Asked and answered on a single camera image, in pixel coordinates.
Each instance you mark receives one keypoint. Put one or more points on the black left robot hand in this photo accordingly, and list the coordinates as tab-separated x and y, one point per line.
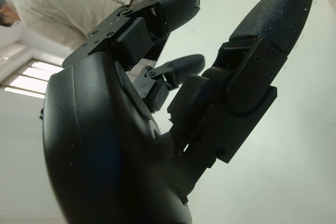
110	155

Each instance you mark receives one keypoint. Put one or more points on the bright window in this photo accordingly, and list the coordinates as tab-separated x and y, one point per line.
29	77

